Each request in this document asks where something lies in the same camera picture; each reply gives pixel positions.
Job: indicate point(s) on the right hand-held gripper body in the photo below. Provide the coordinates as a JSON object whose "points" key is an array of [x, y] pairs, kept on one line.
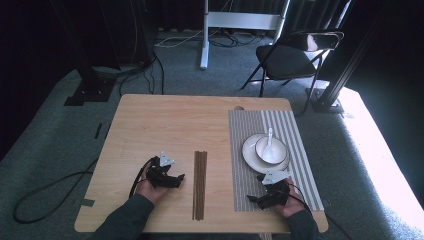
{"points": [[276, 195]]}

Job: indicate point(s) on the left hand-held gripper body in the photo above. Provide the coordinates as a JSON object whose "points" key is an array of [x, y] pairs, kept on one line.
{"points": [[163, 178]]}

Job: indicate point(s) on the bundle of brown chopsticks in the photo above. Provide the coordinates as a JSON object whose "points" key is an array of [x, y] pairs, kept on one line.
{"points": [[200, 186]]}

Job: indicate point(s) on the white round plate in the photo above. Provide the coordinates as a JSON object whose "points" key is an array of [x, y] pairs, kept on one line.
{"points": [[250, 156]]}

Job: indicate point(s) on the person's left hand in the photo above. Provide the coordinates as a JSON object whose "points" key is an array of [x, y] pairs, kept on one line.
{"points": [[150, 193]]}

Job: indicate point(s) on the person's right hand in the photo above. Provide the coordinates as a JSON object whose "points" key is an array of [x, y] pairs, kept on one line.
{"points": [[295, 206]]}

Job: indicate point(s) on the grey striped placemat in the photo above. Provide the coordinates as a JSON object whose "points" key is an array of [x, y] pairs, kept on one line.
{"points": [[246, 190]]}

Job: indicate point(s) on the white ceramic spoon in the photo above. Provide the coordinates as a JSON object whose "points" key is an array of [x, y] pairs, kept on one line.
{"points": [[268, 151]]}

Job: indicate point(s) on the white bowl with dark rim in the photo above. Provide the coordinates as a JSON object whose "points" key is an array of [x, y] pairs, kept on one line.
{"points": [[278, 151]]}

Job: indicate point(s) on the grey tape piece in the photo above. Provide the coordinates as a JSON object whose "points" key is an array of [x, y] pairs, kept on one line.
{"points": [[87, 202]]}

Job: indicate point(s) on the black tape strip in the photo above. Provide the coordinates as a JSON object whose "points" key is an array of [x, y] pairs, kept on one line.
{"points": [[98, 131]]}

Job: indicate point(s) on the black folding chair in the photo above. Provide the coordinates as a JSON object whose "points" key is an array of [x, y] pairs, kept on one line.
{"points": [[285, 61]]}

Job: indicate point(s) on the black aluminium post with base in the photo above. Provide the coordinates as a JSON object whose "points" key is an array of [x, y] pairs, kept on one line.
{"points": [[328, 100]]}

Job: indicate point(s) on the black stand with base plate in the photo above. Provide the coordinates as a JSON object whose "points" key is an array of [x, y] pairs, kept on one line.
{"points": [[91, 90]]}

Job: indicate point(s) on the white metal stand frame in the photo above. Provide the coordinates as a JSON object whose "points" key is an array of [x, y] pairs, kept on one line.
{"points": [[243, 20]]}

